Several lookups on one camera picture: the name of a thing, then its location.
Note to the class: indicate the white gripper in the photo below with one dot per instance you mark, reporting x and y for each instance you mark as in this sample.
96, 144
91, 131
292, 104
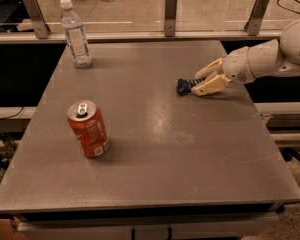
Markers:
236, 66

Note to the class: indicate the clear glass barrier panel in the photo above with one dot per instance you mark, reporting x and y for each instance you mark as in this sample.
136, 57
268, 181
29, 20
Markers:
192, 15

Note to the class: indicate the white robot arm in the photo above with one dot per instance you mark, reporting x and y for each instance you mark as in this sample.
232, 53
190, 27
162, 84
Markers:
276, 58

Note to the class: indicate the right metal bracket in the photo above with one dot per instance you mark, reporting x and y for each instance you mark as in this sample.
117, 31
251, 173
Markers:
253, 25

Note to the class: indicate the clear plastic water bottle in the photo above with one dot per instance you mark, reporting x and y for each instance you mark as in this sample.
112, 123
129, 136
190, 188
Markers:
75, 35

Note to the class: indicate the orange soda can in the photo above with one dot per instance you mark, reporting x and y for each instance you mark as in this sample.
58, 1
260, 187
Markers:
86, 121

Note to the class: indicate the metal bracket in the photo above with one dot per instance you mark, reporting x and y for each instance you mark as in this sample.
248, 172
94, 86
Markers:
170, 17
253, 25
40, 27

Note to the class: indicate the dark blue rxbar wrapper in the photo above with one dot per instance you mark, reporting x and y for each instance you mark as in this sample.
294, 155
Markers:
184, 86

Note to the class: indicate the left metal bracket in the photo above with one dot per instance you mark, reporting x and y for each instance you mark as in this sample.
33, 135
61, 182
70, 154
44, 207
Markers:
40, 27

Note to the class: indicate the middle metal bracket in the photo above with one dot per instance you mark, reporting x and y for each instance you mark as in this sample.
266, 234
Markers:
170, 17

